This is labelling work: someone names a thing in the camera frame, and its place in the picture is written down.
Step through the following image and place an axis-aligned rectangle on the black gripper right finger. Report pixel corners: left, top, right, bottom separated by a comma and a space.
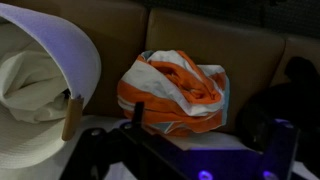
263, 118, 299, 180

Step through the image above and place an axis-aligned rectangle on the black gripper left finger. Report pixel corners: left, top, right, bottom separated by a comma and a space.
59, 101, 191, 180

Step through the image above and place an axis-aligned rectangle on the orange white striped towel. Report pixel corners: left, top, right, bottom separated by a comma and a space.
117, 49, 231, 137

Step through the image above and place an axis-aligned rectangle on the white cloth in bag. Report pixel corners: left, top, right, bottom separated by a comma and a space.
0, 49, 72, 124

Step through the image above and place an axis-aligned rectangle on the white round fabric bag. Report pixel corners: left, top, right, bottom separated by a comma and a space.
0, 3, 102, 169

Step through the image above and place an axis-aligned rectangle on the black cloth bundle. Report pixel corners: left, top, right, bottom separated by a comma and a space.
235, 56, 320, 168

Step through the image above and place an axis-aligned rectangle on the brown leather couch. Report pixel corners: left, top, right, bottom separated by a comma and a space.
43, 0, 320, 134

